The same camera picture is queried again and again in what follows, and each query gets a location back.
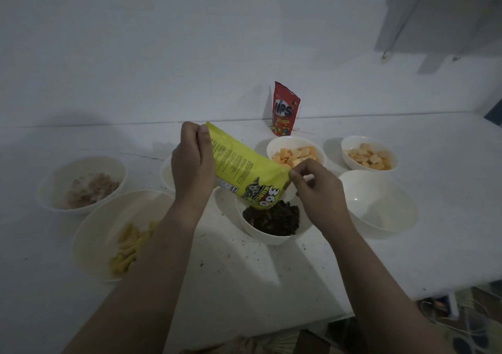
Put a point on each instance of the person's right hand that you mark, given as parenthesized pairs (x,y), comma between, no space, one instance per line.
(323,201)

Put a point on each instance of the person's left hand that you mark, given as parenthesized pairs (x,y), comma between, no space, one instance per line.
(192,169)

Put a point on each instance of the small white bowl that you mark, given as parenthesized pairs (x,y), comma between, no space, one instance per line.
(55,181)
(166,173)
(364,140)
(290,141)

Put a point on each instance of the small yellow-green snack bag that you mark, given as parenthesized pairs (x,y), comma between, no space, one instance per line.
(243,165)

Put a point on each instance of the pile of yellow crackers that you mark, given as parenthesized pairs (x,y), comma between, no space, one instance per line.
(368,158)
(298,156)

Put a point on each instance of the pile of dark seeds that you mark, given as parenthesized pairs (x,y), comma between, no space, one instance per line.
(274,220)

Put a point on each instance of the large white bowl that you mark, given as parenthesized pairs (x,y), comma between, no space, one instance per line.
(270,240)
(380,205)
(102,224)

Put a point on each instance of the red Nips candy packet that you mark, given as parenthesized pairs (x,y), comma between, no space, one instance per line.
(285,110)

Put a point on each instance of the person's right forearm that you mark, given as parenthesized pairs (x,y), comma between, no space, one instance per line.
(384,299)

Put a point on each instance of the person's left forearm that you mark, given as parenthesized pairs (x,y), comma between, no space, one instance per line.
(137,287)

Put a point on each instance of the black orange power adapter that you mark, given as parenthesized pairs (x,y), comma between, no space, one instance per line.
(439,305)

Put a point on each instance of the white stand pole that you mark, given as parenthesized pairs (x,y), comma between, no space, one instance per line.
(453,306)

